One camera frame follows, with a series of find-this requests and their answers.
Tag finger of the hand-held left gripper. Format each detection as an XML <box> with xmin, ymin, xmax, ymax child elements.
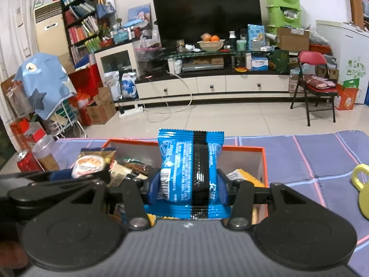
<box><xmin>17</xmin><ymin>169</ymin><xmax>101</xmax><ymax>185</ymax></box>

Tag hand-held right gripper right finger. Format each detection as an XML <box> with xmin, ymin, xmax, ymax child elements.
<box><xmin>215</xmin><ymin>169</ymin><xmax>306</xmax><ymax>231</ymax></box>

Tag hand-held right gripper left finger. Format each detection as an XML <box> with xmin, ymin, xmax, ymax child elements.
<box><xmin>66</xmin><ymin>169</ymin><xmax>161</xmax><ymax>231</ymax></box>

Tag brown wafer packet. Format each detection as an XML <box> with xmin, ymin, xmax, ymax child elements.
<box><xmin>122</xmin><ymin>158</ymin><xmax>153</xmax><ymax>179</ymax></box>

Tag brown orange snack packet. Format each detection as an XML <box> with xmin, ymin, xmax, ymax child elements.
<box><xmin>71</xmin><ymin>147</ymin><xmax>117</xmax><ymax>179</ymax></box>

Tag blue black-striped snack packet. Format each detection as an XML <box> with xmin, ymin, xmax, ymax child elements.
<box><xmin>143</xmin><ymin>128</ymin><xmax>232</xmax><ymax>220</ymax></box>

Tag orange cardboard box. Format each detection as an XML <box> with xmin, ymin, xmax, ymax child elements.
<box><xmin>101</xmin><ymin>138</ymin><xmax>270</xmax><ymax>228</ymax></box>

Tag clear plastic jar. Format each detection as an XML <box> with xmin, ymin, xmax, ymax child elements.
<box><xmin>31</xmin><ymin>135</ymin><xmax>62</xmax><ymax>171</ymax></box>

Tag yellow snack packet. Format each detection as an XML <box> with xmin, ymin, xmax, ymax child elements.
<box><xmin>226</xmin><ymin>169</ymin><xmax>266</xmax><ymax>188</ymax></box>

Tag red soda can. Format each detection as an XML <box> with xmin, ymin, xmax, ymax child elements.
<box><xmin>17</xmin><ymin>151</ymin><xmax>44</xmax><ymax>174</ymax></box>

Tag red white cardboard box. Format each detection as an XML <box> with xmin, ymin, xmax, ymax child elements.
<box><xmin>10</xmin><ymin>118</ymin><xmax>47</xmax><ymax>151</ymax></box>

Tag small floor cardboard box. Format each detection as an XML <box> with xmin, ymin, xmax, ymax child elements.
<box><xmin>86</xmin><ymin>87</ymin><xmax>117</xmax><ymax>125</ymax></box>

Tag white power strip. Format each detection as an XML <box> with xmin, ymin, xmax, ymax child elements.
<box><xmin>119</xmin><ymin>105</ymin><xmax>145</xmax><ymax>118</ymax></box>

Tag purple checked tablecloth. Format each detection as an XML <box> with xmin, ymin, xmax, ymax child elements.
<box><xmin>55</xmin><ymin>130</ymin><xmax>369</xmax><ymax>274</ymax></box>

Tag blue star print cloth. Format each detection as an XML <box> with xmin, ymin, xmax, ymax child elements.
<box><xmin>14</xmin><ymin>52</ymin><xmax>77</xmax><ymax>121</ymax></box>

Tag red bag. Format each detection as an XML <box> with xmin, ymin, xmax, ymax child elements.
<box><xmin>68</xmin><ymin>63</ymin><xmax>100</xmax><ymax>97</ymax></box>

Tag white television cabinet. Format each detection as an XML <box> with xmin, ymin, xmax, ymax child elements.
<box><xmin>135</xmin><ymin>49</ymin><xmax>295</xmax><ymax>103</ymax></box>

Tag white grey sack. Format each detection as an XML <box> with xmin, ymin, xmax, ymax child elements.
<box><xmin>103</xmin><ymin>71</ymin><xmax>121</xmax><ymax>101</ymax></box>

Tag white blue sack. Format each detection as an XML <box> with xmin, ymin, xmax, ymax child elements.
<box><xmin>121</xmin><ymin>72</ymin><xmax>138</xmax><ymax>99</ymax></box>

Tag white glass-door cabinet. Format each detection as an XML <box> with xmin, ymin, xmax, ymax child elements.
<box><xmin>95</xmin><ymin>43</ymin><xmax>140</xmax><ymax>90</ymax></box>

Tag blue tissue pack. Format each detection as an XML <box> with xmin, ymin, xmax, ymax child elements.
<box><xmin>251</xmin><ymin>53</ymin><xmax>270</xmax><ymax>71</ymax></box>

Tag green bag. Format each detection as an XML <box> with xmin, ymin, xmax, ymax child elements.
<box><xmin>269</xmin><ymin>49</ymin><xmax>290</xmax><ymax>74</ymax></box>

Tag fruit bowl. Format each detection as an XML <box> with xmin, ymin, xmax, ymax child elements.
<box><xmin>197</xmin><ymin>40</ymin><xmax>225</xmax><ymax>51</ymax></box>

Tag beige standing air conditioner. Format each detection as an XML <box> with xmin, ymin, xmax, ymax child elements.
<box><xmin>34</xmin><ymin>1</ymin><xmax>71</xmax><ymax>64</ymax></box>

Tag yellow mug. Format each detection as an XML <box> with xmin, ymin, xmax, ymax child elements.
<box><xmin>350</xmin><ymin>164</ymin><xmax>369</xmax><ymax>220</ymax></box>

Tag blue white package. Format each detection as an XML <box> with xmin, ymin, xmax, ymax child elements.
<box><xmin>247</xmin><ymin>24</ymin><xmax>266</xmax><ymax>49</ymax></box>

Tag orange paper bag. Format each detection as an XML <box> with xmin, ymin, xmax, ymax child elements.
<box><xmin>336</xmin><ymin>78</ymin><xmax>361</xmax><ymax>111</ymax></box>

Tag red folding chair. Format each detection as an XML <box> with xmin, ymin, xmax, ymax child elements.
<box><xmin>290</xmin><ymin>50</ymin><xmax>338</xmax><ymax>126</ymax></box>

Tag dark bookshelf with books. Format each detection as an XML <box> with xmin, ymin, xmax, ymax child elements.
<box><xmin>59</xmin><ymin>0</ymin><xmax>116</xmax><ymax>64</ymax></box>

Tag open cardboard box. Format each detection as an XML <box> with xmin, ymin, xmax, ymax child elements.
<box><xmin>276</xmin><ymin>27</ymin><xmax>310</xmax><ymax>52</ymax></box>

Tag white curtain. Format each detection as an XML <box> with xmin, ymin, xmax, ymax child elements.
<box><xmin>0</xmin><ymin>0</ymin><xmax>38</xmax><ymax>78</ymax></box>

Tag black television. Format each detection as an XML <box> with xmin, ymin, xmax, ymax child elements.
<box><xmin>151</xmin><ymin>0</ymin><xmax>263</xmax><ymax>48</ymax></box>

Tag green plastic drawers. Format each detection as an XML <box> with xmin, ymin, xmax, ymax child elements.
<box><xmin>265</xmin><ymin>0</ymin><xmax>302</xmax><ymax>36</ymax></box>

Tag wooden bookshelf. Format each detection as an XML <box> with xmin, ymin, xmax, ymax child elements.
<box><xmin>346</xmin><ymin>0</ymin><xmax>369</xmax><ymax>32</ymax></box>

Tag white wire rack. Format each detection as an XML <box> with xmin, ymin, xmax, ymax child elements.
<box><xmin>49</xmin><ymin>98</ymin><xmax>87</xmax><ymax>139</ymax></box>

